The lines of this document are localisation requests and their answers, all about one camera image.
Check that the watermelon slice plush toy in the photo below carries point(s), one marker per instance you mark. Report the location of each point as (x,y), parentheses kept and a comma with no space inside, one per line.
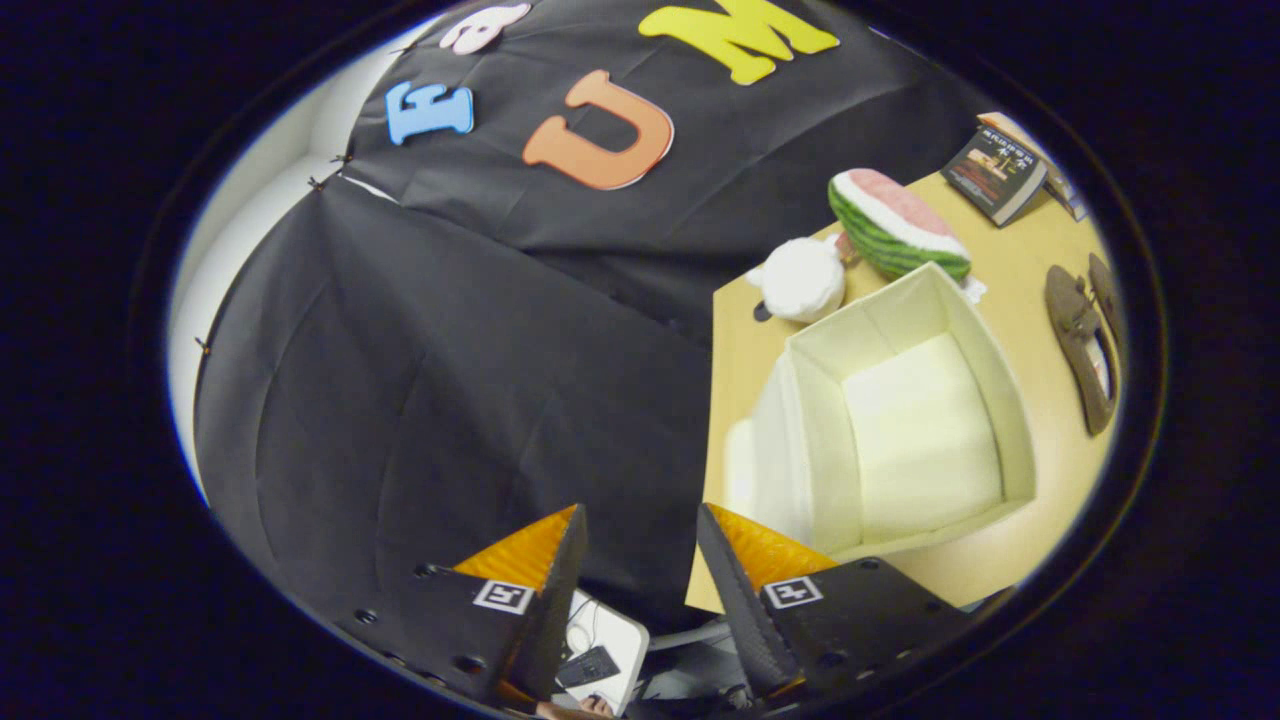
(890,225)

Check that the fabric storage box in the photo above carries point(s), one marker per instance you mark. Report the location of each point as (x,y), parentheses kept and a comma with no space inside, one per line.
(920,440)

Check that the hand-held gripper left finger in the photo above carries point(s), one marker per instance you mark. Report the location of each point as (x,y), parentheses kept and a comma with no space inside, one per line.
(555,620)

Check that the black cover book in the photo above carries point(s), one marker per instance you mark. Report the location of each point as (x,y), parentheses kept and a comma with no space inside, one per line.
(995,170)

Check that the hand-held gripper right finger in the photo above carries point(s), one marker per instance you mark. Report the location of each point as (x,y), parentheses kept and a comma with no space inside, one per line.
(740,620)

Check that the black keypad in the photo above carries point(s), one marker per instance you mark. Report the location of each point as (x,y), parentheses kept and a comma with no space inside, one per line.
(590,666)

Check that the white plush toy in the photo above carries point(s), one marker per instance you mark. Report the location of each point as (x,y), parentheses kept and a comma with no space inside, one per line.
(800,280)

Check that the blue cover book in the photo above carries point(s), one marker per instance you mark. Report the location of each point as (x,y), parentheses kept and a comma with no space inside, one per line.
(1068,200)

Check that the brown suede shoe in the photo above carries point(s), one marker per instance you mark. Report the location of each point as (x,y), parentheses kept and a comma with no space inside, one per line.
(1075,330)
(1103,285)

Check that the beige cover book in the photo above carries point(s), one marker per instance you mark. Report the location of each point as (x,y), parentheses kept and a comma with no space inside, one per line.
(1030,140)

